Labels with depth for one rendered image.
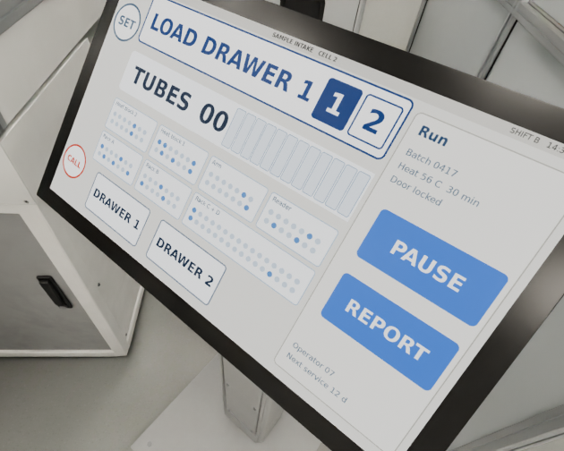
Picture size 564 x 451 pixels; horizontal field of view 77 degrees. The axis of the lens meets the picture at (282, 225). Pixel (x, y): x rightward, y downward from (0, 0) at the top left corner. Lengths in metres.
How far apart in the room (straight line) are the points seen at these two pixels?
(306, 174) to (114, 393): 1.21
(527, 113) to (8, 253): 0.95
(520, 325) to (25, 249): 0.89
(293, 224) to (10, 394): 1.35
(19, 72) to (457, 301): 0.73
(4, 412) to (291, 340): 1.30
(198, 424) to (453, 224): 1.13
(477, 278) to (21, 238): 0.84
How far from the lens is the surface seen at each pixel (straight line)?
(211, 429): 1.29
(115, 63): 0.47
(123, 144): 0.44
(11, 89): 0.76
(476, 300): 0.29
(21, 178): 0.76
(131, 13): 0.48
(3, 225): 0.90
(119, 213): 0.43
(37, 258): 0.97
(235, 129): 0.35
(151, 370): 1.42
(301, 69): 0.33
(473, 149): 0.29
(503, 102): 0.30
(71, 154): 0.50
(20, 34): 0.81
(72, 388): 1.47
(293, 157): 0.31
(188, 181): 0.37
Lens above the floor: 1.30
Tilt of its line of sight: 48 degrees down
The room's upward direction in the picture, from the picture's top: 8 degrees clockwise
